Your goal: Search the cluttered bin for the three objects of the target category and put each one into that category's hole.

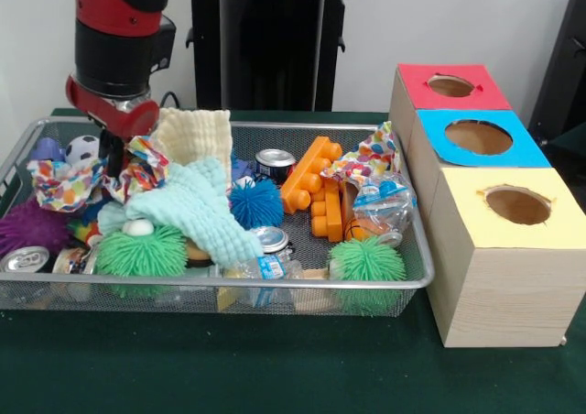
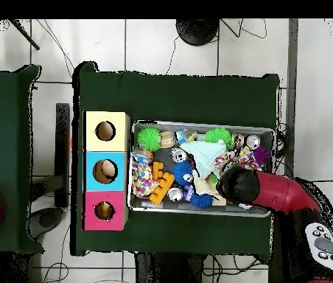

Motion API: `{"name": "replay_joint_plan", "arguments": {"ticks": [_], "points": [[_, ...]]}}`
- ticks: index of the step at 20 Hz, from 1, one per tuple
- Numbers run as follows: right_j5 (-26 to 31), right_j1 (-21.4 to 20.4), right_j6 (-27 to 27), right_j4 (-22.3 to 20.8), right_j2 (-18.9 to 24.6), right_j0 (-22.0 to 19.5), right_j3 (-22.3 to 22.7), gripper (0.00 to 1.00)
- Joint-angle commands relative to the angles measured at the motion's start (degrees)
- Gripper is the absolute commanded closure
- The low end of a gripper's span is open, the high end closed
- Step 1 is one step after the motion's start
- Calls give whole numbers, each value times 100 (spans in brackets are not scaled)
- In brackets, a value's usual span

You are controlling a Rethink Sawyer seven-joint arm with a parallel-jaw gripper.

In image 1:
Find black panel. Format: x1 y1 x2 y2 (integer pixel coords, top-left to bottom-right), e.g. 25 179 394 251
531 0 586 149

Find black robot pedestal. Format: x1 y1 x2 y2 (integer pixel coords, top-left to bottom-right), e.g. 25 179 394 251
169 0 367 113

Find green spiky ball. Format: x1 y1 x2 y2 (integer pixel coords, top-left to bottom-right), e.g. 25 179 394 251
328 237 407 284

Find purple spiky ball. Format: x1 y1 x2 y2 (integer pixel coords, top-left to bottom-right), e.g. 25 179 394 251
0 199 74 257

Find polka dot cloth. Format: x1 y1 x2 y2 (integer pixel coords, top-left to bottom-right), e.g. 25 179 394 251
320 121 404 184

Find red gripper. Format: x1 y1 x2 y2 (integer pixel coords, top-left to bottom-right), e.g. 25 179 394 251
64 73 162 178

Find clear wire mesh bin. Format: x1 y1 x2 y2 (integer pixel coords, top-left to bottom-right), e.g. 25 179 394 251
0 116 434 319

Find blue spiky ball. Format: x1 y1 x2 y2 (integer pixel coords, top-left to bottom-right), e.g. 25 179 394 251
229 178 285 230

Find light teal waffle cloth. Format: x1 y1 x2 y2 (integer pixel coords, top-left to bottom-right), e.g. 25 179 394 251
98 156 265 268

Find green fuzzy monster toy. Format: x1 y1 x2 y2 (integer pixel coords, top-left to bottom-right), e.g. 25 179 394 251
96 220 189 279

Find wooden box with three holes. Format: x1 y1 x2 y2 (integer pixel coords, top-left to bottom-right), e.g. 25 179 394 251
387 63 586 348

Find heart print cloth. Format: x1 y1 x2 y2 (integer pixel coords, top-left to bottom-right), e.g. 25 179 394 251
26 136 172 215

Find dark green tablecloth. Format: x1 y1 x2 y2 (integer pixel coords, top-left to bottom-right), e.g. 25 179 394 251
0 107 586 414

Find orange toy block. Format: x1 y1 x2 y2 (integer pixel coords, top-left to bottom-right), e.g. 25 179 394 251
279 136 344 215
309 187 344 243

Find cream waffle cloth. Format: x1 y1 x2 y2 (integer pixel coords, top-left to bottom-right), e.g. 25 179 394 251
151 108 233 172

